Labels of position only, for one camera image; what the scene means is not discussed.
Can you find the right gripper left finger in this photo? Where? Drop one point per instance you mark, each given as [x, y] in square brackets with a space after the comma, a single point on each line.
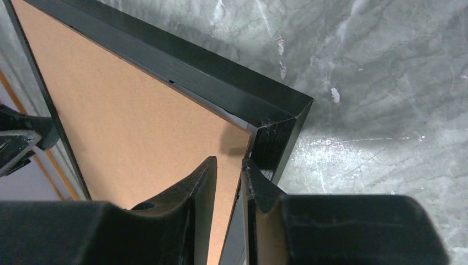
[172, 227]

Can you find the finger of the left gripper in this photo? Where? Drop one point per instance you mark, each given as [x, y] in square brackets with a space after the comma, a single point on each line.
[19, 134]

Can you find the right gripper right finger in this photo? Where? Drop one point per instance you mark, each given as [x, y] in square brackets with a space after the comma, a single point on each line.
[286, 228]

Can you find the black picture frame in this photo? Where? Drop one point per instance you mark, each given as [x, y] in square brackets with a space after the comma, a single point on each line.
[271, 112]

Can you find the brown backing board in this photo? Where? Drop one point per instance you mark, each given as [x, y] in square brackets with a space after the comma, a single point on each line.
[132, 135]

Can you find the orange wooden rack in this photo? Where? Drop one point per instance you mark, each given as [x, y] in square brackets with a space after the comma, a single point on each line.
[43, 159]

